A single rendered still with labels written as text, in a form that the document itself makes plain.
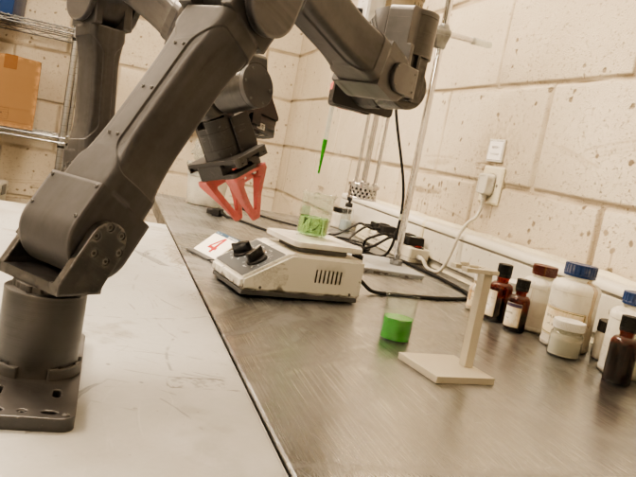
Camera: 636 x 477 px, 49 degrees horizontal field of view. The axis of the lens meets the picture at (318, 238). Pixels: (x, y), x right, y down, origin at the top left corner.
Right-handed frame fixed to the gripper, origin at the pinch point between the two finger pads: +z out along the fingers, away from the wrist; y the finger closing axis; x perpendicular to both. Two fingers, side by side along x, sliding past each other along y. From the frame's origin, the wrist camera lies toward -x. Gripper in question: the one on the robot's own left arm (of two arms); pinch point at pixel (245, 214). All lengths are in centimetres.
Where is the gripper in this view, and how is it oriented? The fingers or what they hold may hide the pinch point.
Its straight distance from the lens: 100.7
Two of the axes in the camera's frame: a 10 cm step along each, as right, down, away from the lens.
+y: -7.8, 0.1, 6.3
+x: -5.7, 4.3, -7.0
